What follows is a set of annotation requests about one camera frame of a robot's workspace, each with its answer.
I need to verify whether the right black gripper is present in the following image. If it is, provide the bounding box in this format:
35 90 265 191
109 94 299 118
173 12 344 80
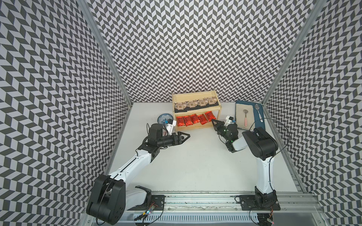
211 118 231 141

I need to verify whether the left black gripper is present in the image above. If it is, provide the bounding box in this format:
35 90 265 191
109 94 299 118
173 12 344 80
157 130 190 147

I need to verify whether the red tea bag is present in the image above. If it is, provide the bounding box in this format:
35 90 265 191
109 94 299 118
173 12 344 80
176 116 185 127
190 114 200 124
205 111 216 122
198 114 208 125
183 115 193 127

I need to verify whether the black floral tea bag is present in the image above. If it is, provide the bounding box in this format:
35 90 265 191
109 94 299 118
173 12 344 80
197 99 208 108
174 102 187 113
185 100 199 111
206 97 219 106

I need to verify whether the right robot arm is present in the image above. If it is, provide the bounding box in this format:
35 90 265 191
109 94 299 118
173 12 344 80
211 119 279 208

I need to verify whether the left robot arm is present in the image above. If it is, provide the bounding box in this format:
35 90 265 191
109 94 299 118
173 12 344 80
86 123 190 225

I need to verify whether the wooden two-tier shelf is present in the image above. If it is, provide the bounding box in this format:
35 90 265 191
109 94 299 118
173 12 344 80
172 90 222 119

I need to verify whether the blue white ceramic bowl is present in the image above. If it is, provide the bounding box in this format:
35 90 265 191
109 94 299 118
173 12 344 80
157 114 173 125

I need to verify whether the beige cloth on tray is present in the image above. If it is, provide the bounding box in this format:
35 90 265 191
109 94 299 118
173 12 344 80
235 104 256 130

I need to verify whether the teal tray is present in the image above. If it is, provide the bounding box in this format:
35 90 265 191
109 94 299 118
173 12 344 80
236 100 265 129

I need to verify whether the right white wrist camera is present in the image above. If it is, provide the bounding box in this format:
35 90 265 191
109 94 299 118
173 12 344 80
225 116 236 127

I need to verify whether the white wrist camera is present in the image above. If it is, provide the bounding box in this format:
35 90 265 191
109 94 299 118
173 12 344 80
225 116 236 127
165 119 176 135

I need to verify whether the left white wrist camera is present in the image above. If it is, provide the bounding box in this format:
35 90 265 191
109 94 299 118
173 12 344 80
165 119 176 135

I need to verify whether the pink handled spoon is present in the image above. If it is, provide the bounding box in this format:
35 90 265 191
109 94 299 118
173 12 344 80
243 109 248 128

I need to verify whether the white handled spoon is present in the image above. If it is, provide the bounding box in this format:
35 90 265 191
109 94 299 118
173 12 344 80
255 104 264 122

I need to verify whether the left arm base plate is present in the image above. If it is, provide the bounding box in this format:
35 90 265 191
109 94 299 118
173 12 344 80
130 195 166 211

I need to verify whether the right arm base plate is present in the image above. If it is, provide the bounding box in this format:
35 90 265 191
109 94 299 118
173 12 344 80
238 194 281 211

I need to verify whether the aluminium front rail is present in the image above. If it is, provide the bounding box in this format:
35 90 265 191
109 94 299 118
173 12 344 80
119 192 322 222

